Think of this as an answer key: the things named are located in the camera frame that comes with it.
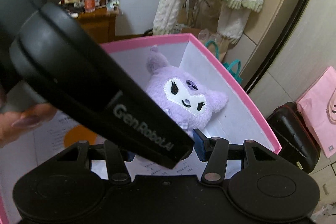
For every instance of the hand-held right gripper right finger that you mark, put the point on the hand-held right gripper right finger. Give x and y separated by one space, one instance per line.
200 146

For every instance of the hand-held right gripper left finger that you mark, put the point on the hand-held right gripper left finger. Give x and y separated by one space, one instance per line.
115 158

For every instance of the pink cardboard box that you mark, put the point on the pink cardboard box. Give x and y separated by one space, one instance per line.
252 119

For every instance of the purple plush toy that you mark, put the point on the purple plush toy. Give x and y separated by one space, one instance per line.
162 82

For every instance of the person's left hand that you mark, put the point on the person's left hand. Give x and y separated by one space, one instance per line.
23 121

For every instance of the wooden nightstand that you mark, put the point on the wooden nightstand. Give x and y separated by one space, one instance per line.
97 24

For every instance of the small white green box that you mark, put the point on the small white green box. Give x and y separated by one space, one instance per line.
113 3

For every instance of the black suitcase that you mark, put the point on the black suitcase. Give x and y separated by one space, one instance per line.
288 140

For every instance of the pink paper bag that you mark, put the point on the pink paper bag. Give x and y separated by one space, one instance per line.
315 113

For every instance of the cream wardrobe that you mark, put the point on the cream wardrobe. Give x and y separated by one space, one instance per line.
302 43

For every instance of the black frame bar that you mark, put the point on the black frame bar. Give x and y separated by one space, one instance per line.
248 88

